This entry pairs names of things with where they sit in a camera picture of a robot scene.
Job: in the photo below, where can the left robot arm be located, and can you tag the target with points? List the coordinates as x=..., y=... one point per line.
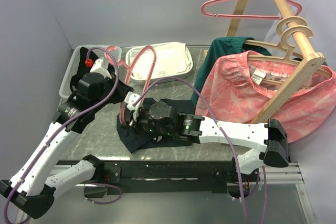
x=33, y=189

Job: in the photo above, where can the black drawstring garment in basket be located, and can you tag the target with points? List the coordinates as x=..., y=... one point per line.
x=82, y=69

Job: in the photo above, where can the white cloth in basket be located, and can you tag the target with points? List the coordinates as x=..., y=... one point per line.
x=168, y=58

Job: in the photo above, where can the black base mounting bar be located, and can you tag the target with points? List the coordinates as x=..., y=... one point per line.
x=169, y=176

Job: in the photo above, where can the pink patterned shorts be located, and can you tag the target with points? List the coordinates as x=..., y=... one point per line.
x=230, y=92

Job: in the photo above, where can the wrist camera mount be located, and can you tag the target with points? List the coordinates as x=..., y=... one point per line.
x=99, y=66
x=132, y=101

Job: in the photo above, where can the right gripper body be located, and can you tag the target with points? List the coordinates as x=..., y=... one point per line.
x=145, y=123

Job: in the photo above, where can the beige wooden hanger rear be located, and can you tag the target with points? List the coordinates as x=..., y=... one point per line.
x=291, y=19

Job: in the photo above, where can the beige wooden hanger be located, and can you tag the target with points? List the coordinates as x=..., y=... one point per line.
x=283, y=44
x=291, y=19

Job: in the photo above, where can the green shorts on rack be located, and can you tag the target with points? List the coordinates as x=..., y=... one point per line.
x=222, y=47

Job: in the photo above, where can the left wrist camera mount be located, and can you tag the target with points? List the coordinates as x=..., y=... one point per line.
x=99, y=66

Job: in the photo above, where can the pink hanger rear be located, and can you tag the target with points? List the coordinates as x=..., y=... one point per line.
x=286, y=8

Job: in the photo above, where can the aluminium frame rail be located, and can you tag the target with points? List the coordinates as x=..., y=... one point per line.
x=288, y=175

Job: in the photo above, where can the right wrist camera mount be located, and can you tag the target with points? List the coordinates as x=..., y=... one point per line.
x=132, y=101

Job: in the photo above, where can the dark navy shorts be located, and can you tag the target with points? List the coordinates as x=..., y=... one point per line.
x=134, y=142

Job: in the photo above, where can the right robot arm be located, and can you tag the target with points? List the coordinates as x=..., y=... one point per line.
x=267, y=142

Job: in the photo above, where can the white plastic basket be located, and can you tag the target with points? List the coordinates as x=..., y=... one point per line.
x=168, y=61

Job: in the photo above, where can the grey plastic basket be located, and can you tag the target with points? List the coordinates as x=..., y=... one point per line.
x=74, y=62

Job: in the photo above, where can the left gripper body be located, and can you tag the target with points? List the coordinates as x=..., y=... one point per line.
x=109, y=85

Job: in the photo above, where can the beige wooden hanger front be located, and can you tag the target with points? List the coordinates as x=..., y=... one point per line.
x=283, y=44

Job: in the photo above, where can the wooden clothes rack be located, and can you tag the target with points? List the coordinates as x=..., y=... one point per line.
x=294, y=39

